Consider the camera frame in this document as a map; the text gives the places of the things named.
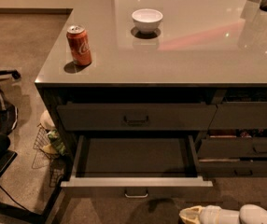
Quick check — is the red soda can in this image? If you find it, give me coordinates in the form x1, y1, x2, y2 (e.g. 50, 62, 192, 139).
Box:
66, 25, 91, 66

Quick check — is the wire basket with items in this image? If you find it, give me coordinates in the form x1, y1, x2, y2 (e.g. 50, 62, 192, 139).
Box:
32, 110, 66, 188

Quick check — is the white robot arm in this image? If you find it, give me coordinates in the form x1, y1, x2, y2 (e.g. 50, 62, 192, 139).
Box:
179, 204, 267, 224

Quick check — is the dark cabinet frame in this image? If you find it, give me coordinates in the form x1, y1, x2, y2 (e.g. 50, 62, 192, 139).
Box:
38, 85, 267, 178

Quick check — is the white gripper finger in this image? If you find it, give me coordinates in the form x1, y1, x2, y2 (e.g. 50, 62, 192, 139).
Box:
179, 205, 204, 224

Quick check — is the white ceramic bowl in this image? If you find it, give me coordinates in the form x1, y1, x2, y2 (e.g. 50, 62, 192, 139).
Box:
132, 8, 163, 34

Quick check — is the black stand frame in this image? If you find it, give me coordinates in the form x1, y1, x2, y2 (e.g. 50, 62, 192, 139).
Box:
0, 133, 68, 224

